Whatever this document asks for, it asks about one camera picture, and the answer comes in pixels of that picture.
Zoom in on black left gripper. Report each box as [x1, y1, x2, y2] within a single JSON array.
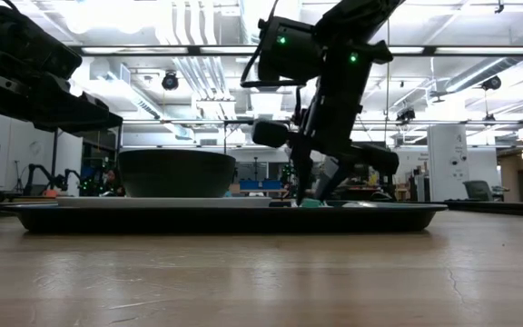
[[0, 47, 123, 135]]

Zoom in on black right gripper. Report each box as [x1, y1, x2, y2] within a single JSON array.
[[251, 34, 400, 205]]

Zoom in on black round bowl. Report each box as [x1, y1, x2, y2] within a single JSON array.
[[117, 148, 238, 199]]

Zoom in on white round plate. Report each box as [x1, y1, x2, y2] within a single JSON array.
[[54, 195, 273, 209]]

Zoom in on black plastic serving tray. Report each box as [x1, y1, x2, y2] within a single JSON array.
[[1, 202, 449, 235]]

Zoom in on dark shelving rack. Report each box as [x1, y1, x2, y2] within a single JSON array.
[[47, 126, 124, 197]]

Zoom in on blue storage bins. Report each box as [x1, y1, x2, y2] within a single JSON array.
[[238, 179, 283, 192]]

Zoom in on person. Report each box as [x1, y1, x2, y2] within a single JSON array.
[[102, 167, 125, 197]]

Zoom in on background black robot arms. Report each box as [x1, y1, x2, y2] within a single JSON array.
[[20, 162, 104, 197]]

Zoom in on white square column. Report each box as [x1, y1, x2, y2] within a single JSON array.
[[426, 124, 469, 203]]

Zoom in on grey office chair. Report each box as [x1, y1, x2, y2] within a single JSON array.
[[462, 180, 495, 203]]

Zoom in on black ceiling-hung camera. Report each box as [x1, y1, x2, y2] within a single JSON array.
[[161, 70, 180, 91], [396, 107, 417, 124], [480, 74, 503, 93]]

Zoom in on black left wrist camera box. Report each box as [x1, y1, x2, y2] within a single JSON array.
[[0, 2, 84, 79]]

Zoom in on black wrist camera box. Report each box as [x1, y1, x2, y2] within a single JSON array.
[[0, 2, 84, 79], [255, 15, 322, 86]]

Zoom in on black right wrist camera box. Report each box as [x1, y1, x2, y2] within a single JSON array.
[[255, 15, 322, 86]]

